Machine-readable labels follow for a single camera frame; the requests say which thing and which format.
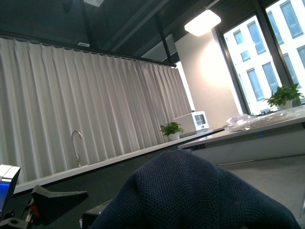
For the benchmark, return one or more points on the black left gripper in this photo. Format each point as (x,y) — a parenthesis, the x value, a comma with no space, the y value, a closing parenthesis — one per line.
(44,208)

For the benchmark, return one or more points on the dark blue knit garment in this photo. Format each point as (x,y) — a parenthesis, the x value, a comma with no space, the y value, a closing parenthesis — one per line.
(178,190)

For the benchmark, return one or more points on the chrome kitchen faucet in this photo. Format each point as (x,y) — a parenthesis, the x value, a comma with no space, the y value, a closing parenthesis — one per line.
(74,145)

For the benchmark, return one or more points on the beige pleated curtain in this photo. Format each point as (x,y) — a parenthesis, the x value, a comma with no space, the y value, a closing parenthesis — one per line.
(46,92)

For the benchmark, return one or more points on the long white countertop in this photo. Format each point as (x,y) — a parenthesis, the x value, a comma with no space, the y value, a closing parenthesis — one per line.
(86,168)

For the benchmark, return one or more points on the potted plant on counter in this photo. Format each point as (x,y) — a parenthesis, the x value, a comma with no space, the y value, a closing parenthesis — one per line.
(172,130)

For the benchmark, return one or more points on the white toaster oven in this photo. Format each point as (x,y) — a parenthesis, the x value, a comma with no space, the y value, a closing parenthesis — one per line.
(192,122)

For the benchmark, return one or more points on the clear plastic bag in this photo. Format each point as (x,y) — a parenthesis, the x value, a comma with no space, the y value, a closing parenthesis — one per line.
(246,122)

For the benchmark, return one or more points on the square ceiling lamp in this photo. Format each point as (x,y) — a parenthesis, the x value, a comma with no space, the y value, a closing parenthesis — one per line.
(203,23)

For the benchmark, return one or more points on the white counter shelf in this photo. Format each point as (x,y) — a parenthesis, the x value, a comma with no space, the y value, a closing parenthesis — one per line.
(277,135)

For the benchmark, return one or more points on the potted green plant white pot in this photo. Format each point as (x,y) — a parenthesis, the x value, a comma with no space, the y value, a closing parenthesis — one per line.
(284,96)

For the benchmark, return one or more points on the black curtain rail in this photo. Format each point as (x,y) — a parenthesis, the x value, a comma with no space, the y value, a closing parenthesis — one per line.
(79,48)

